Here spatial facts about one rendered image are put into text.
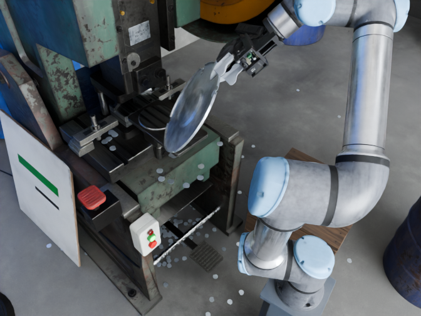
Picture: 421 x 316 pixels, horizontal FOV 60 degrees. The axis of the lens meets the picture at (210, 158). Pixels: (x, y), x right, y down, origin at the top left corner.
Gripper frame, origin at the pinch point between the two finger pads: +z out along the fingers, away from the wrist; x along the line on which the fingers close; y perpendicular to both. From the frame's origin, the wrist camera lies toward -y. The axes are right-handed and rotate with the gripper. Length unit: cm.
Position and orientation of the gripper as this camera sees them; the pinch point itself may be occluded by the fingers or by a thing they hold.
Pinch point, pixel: (215, 76)
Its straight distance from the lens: 101.0
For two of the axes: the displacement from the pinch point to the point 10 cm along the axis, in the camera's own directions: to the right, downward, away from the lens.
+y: 1.5, 7.2, -6.8
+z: -7.2, 5.5, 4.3
